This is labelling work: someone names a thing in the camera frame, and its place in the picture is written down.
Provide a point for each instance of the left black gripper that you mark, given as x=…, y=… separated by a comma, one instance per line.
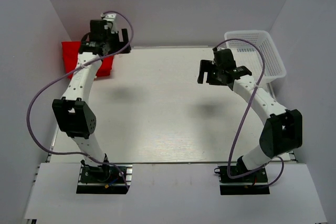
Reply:
x=115, y=36

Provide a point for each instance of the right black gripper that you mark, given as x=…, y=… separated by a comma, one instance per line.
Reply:
x=206, y=66

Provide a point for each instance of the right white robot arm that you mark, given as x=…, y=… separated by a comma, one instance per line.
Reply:
x=282, y=131

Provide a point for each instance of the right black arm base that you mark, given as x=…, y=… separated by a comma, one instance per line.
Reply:
x=253, y=184

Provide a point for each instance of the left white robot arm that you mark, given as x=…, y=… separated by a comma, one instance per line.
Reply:
x=73, y=115

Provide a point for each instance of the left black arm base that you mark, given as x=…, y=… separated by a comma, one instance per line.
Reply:
x=104, y=181

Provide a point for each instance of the folded red t shirt stack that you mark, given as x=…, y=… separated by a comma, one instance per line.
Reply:
x=70, y=55

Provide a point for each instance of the white plastic basket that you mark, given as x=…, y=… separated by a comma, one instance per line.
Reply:
x=246, y=46

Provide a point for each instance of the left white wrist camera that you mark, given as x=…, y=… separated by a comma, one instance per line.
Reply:
x=111, y=19

